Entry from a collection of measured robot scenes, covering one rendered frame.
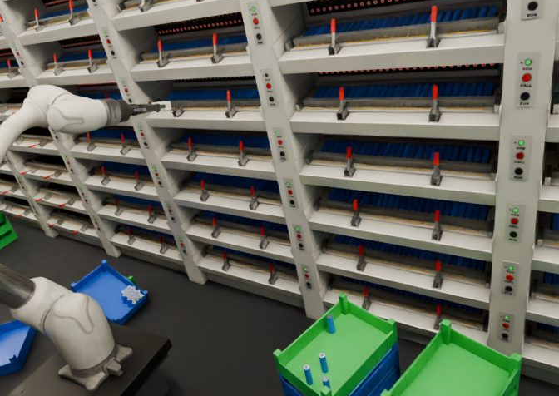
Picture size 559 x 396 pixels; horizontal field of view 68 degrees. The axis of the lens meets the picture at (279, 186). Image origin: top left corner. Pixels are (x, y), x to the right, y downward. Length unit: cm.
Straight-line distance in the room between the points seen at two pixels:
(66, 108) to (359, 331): 110
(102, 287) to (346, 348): 139
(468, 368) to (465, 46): 82
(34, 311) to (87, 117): 67
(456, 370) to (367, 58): 85
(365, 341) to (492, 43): 86
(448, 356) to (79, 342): 110
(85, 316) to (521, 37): 141
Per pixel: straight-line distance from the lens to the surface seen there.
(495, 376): 129
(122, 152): 207
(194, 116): 164
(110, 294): 230
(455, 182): 127
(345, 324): 139
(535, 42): 109
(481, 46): 110
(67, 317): 150
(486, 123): 116
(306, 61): 126
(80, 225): 296
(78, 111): 140
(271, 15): 130
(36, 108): 151
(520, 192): 123
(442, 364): 129
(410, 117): 122
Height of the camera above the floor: 133
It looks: 27 degrees down
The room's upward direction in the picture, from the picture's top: 12 degrees counter-clockwise
